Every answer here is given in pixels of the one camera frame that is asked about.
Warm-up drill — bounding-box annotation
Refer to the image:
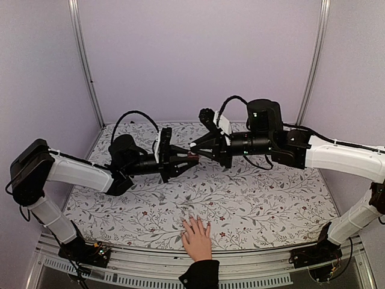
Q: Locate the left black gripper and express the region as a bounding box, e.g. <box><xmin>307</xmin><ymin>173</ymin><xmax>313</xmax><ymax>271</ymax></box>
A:
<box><xmin>124</xmin><ymin>144</ymin><xmax>199</xmax><ymax>183</ymax></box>

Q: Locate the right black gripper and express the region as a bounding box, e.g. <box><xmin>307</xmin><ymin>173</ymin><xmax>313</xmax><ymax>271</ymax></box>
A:
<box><xmin>189</xmin><ymin>132</ymin><xmax>273</xmax><ymax>170</ymax></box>

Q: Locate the red nail polish bottle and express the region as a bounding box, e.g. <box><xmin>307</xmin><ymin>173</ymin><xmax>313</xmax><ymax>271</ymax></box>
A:
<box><xmin>187</xmin><ymin>152</ymin><xmax>200</xmax><ymax>161</ymax></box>

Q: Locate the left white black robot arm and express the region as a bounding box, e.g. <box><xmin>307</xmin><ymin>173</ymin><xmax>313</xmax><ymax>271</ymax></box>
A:
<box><xmin>5</xmin><ymin>134</ymin><xmax>199</xmax><ymax>261</ymax></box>

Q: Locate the black sleeved forearm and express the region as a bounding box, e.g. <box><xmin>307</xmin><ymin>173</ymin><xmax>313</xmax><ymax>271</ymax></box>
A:
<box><xmin>179</xmin><ymin>259</ymin><xmax>220</xmax><ymax>289</ymax></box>

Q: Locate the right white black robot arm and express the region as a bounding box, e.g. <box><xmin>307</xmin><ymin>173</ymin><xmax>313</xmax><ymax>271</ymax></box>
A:
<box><xmin>190</xmin><ymin>99</ymin><xmax>384</xmax><ymax>263</ymax></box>

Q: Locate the person's hand with painted nails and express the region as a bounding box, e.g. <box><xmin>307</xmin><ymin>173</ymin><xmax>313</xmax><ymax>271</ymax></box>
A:
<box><xmin>181</xmin><ymin>217</ymin><xmax>212</xmax><ymax>262</ymax></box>

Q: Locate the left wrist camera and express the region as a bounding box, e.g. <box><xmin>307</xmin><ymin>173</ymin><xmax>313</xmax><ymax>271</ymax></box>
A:
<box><xmin>153</xmin><ymin>127</ymin><xmax>172</xmax><ymax>164</ymax></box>

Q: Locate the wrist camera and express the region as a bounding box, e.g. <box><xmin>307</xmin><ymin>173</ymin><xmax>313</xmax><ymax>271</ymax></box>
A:
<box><xmin>199</xmin><ymin>108</ymin><xmax>232</xmax><ymax>135</ymax></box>
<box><xmin>153</xmin><ymin>127</ymin><xmax>172</xmax><ymax>164</ymax></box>

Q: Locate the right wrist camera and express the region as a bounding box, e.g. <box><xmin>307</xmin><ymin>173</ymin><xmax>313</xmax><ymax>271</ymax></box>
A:
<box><xmin>199</xmin><ymin>108</ymin><xmax>232</xmax><ymax>135</ymax></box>

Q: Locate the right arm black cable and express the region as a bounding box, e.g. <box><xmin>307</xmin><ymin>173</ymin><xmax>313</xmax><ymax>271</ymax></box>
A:
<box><xmin>218</xmin><ymin>95</ymin><xmax>250</xmax><ymax>115</ymax></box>

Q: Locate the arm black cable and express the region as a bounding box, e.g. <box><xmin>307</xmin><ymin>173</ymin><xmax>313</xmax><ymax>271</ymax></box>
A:
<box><xmin>218</xmin><ymin>95</ymin><xmax>250</xmax><ymax>115</ymax></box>
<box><xmin>109</xmin><ymin>110</ymin><xmax>160</xmax><ymax>142</ymax></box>

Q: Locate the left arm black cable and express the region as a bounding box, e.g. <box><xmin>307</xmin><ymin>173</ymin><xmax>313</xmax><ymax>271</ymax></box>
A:
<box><xmin>109</xmin><ymin>110</ymin><xmax>160</xmax><ymax>142</ymax></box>

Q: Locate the front aluminium rail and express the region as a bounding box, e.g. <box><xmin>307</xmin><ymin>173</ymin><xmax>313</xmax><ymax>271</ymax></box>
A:
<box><xmin>26</xmin><ymin>233</ymin><xmax>377</xmax><ymax>289</ymax></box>

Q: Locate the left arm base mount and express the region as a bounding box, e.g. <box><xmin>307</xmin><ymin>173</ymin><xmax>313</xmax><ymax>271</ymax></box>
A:
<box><xmin>58</xmin><ymin>239</ymin><xmax>111</xmax><ymax>268</ymax></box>

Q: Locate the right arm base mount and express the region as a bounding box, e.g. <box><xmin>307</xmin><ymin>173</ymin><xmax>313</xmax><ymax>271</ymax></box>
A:
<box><xmin>289</xmin><ymin>232</ymin><xmax>342</xmax><ymax>282</ymax></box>

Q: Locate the right aluminium frame post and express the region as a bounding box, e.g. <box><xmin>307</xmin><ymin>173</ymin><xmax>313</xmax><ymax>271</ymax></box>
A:
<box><xmin>295</xmin><ymin>0</ymin><xmax>331</xmax><ymax>125</ymax></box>

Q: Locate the aluminium frame post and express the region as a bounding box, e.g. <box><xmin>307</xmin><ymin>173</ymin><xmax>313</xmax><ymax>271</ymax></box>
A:
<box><xmin>68</xmin><ymin>0</ymin><xmax>105</xmax><ymax>129</ymax></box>
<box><xmin>295</xmin><ymin>0</ymin><xmax>331</xmax><ymax>125</ymax></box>

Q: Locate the left aluminium frame post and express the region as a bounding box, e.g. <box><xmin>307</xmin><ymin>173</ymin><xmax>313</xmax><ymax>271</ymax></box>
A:
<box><xmin>68</xmin><ymin>0</ymin><xmax>105</xmax><ymax>129</ymax></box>

